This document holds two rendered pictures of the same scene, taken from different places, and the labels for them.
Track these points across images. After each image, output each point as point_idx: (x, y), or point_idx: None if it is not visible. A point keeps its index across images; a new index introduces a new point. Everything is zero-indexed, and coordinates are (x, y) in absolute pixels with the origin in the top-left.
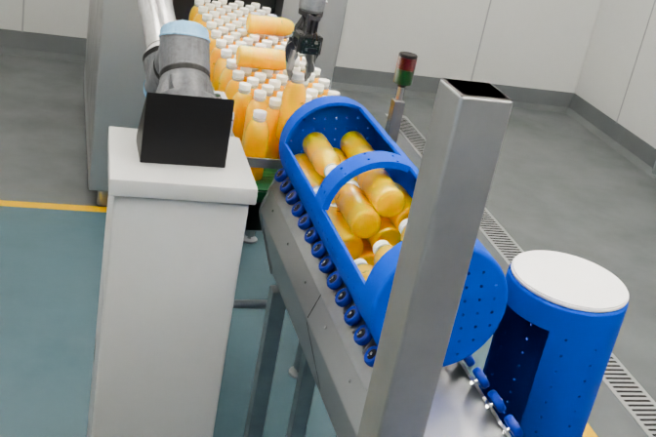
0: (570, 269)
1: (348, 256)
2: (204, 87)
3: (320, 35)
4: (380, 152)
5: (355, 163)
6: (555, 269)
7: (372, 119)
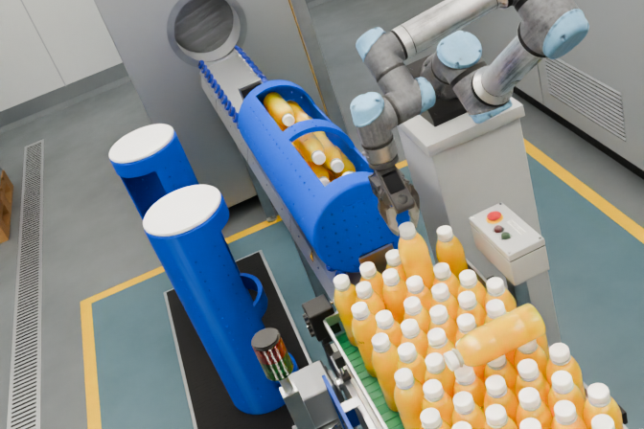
0: (176, 216)
1: (325, 115)
2: (427, 58)
3: (372, 179)
4: (304, 127)
5: (321, 122)
6: (188, 211)
7: (312, 176)
